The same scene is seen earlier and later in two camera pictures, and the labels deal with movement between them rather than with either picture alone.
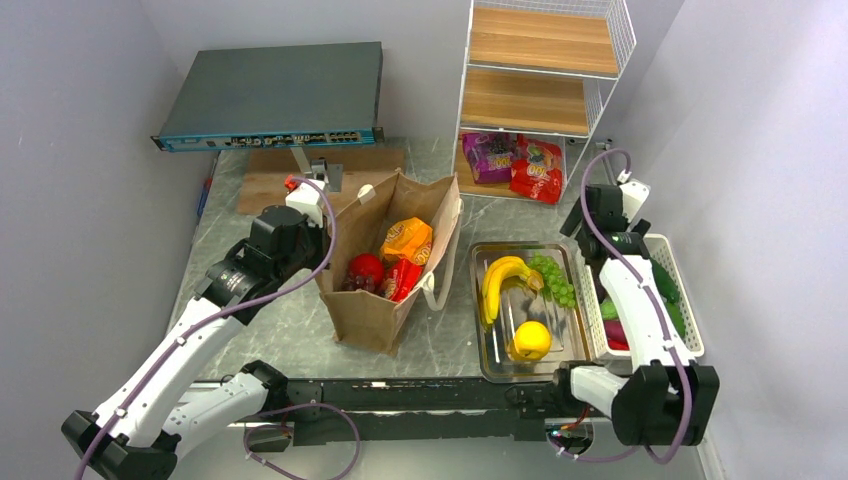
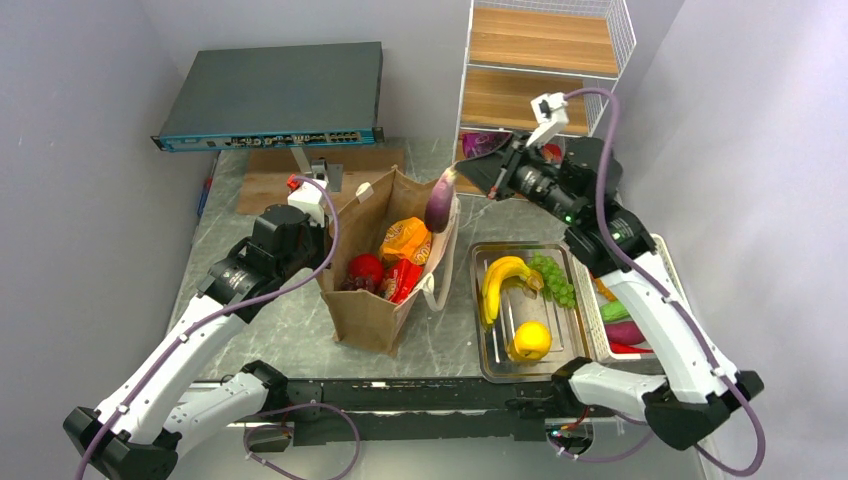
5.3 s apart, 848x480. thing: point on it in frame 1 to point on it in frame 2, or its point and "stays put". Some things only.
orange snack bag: [409, 239] stays put
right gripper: [573, 223] to [487, 169]
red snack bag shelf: [400, 276] stays put
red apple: [368, 264] stays put
